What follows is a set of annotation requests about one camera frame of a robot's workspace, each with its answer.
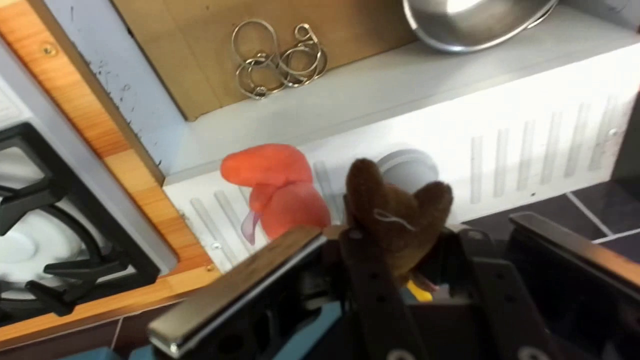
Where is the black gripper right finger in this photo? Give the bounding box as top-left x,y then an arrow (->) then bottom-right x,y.
510,212 -> 640,293

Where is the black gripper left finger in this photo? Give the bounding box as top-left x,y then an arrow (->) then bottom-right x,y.
148,229 -> 326,358

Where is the orange plush toy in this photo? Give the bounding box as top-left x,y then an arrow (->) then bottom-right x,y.
220,144 -> 329,241

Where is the toy gas stove top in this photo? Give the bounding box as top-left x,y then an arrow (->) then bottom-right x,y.
0,45 -> 177,326

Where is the brown cardboard sink liner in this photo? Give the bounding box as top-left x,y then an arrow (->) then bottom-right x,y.
113,0 -> 416,121

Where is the steel mixing bowl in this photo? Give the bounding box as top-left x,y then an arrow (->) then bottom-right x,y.
402,0 -> 558,54

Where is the metal ring puzzle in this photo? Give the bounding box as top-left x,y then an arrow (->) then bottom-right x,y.
229,19 -> 327,100

